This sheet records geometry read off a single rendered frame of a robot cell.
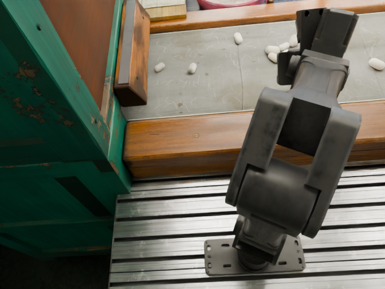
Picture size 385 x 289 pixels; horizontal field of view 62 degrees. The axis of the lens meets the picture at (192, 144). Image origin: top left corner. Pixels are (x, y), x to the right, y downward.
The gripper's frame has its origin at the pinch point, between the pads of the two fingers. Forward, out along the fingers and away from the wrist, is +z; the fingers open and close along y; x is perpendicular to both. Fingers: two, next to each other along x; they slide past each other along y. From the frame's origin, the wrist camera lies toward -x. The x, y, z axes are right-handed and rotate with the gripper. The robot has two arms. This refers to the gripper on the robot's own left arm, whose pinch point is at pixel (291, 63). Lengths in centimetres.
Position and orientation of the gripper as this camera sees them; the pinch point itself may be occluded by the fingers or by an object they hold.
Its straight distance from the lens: 77.7
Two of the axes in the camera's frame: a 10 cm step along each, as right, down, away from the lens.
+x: 0.9, 9.4, 3.2
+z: 0.2, -3.3, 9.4
